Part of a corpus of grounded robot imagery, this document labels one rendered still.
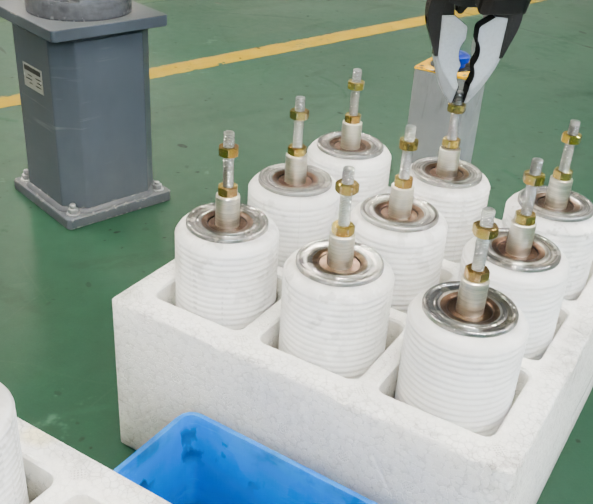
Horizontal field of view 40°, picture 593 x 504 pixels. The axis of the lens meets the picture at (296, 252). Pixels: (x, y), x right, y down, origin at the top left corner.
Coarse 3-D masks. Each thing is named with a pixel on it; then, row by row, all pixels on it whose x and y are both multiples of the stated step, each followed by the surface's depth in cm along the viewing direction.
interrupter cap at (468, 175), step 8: (424, 160) 90; (432, 160) 90; (416, 168) 88; (424, 168) 88; (432, 168) 89; (464, 168) 89; (472, 168) 89; (416, 176) 86; (424, 176) 86; (432, 176) 86; (440, 176) 87; (456, 176) 87; (464, 176) 87; (472, 176) 87; (480, 176) 87; (432, 184) 85; (440, 184) 85; (448, 184) 84; (456, 184) 85; (464, 184) 85; (472, 184) 85
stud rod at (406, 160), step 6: (408, 126) 74; (414, 126) 74; (408, 132) 74; (414, 132) 75; (408, 138) 75; (414, 138) 75; (402, 150) 76; (402, 156) 76; (408, 156) 76; (402, 162) 76; (408, 162) 76; (402, 168) 76; (408, 168) 76; (402, 174) 76; (408, 174) 76
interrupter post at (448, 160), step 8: (440, 152) 86; (448, 152) 86; (456, 152) 86; (440, 160) 87; (448, 160) 86; (456, 160) 86; (440, 168) 87; (448, 168) 86; (456, 168) 87; (448, 176) 87
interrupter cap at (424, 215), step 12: (372, 204) 80; (384, 204) 80; (420, 204) 80; (372, 216) 78; (384, 216) 78; (420, 216) 78; (432, 216) 78; (384, 228) 76; (396, 228) 76; (408, 228) 76; (420, 228) 76
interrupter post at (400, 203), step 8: (392, 184) 78; (392, 192) 77; (400, 192) 77; (408, 192) 77; (392, 200) 78; (400, 200) 77; (408, 200) 77; (392, 208) 78; (400, 208) 77; (408, 208) 78; (392, 216) 78; (400, 216) 78; (408, 216) 78
